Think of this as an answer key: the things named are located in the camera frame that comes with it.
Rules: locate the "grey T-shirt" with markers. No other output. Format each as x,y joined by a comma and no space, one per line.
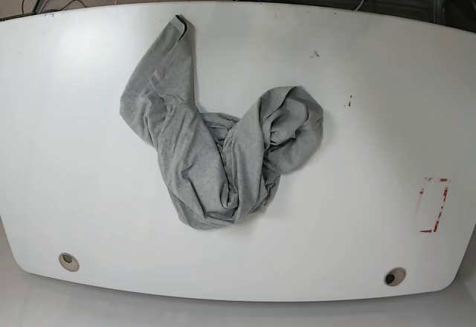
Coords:
218,168

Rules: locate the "red tape rectangle marking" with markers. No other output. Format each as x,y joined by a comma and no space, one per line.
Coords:
432,198

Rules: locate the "right table cable grommet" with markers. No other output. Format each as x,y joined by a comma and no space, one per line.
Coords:
395,277

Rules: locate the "table cable grommet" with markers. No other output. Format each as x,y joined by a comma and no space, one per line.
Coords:
69,262
395,277

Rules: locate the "left table cable grommet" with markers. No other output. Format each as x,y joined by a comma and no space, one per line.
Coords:
69,262

